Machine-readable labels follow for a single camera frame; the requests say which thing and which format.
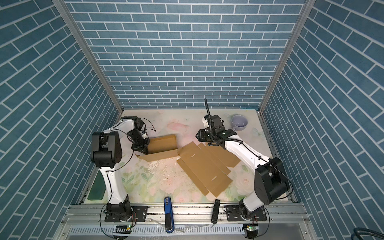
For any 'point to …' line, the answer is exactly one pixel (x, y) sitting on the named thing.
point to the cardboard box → (161, 147)
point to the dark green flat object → (98, 187)
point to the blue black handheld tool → (169, 224)
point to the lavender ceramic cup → (239, 122)
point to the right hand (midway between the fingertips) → (196, 133)
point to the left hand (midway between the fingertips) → (147, 151)
